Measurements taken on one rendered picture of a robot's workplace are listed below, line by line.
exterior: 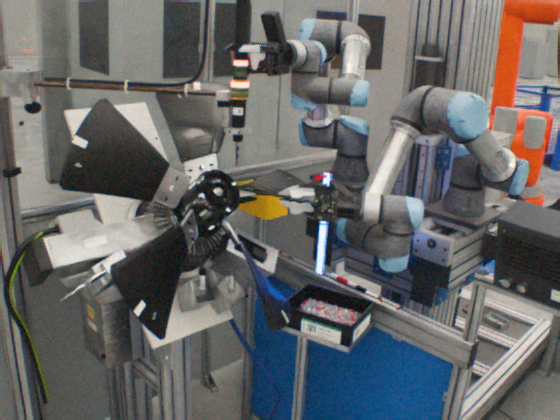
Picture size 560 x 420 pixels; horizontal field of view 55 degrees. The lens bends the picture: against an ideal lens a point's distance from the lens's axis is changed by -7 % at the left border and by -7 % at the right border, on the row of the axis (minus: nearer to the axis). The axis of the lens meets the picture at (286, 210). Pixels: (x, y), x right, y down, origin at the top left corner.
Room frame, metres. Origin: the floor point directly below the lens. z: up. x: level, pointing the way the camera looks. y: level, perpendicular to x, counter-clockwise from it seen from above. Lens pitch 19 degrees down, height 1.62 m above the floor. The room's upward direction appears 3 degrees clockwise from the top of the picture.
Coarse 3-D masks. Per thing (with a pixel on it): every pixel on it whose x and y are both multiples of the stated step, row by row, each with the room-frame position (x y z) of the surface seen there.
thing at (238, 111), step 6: (234, 102) 1.37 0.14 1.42; (240, 102) 1.37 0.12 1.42; (234, 108) 1.37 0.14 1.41; (240, 108) 1.37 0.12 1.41; (234, 114) 1.37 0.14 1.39; (240, 114) 1.37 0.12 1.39; (234, 120) 1.37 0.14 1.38; (240, 120) 1.37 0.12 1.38; (234, 126) 1.37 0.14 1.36; (240, 126) 1.37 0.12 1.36; (234, 138) 1.38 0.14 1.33; (240, 138) 1.38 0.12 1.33
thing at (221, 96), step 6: (216, 96) 1.38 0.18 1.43; (222, 96) 1.38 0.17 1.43; (228, 96) 1.38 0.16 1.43; (222, 102) 1.37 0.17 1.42; (228, 102) 1.37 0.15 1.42; (228, 108) 1.38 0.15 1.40; (222, 114) 1.38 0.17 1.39; (228, 114) 1.38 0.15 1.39; (222, 120) 1.38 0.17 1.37; (228, 120) 1.38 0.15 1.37; (222, 126) 1.38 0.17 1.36; (228, 126) 1.38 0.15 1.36; (246, 126) 1.40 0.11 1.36; (228, 132) 1.36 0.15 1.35; (234, 132) 1.35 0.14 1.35; (240, 132) 1.35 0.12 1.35; (246, 132) 1.36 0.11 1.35
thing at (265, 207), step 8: (240, 184) 1.86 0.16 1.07; (256, 200) 1.79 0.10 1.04; (264, 200) 1.76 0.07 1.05; (272, 200) 1.78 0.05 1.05; (240, 208) 1.85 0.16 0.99; (248, 208) 1.82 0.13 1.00; (256, 208) 1.79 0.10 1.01; (264, 208) 1.76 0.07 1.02; (272, 208) 1.78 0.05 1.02; (280, 208) 1.80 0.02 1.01; (256, 216) 1.79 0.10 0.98; (264, 216) 1.76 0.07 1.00; (272, 216) 1.78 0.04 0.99
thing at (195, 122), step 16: (160, 96) 1.51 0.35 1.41; (192, 96) 1.51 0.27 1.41; (208, 96) 1.51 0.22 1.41; (176, 112) 1.48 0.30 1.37; (192, 112) 1.48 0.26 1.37; (208, 112) 1.47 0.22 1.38; (176, 128) 1.45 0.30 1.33; (192, 128) 1.45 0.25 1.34; (208, 128) 1.44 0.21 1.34; (176, 144) 1.43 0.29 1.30; (192, 144) 1.42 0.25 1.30; (208, 144) 1.41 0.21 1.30
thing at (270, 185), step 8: (264, 176) 1.57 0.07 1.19; (272, 176) 1.57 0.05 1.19; (280, 176) 1.57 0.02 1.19; (288, 176) 1.59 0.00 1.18; (248, 184) 1.47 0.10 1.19; (256, 184) 1.48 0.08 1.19; (264, 184) 1.48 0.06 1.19; (272, 184) 1.49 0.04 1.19; (280, 184) 1.50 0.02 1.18; (288, 184) 1.51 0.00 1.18; (296, 184) 1.53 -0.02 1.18; (256, 192) 1.38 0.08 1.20; (264, 192) 1.39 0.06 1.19; (272, 192) 1.41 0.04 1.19; (312, 200) 1.45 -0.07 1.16
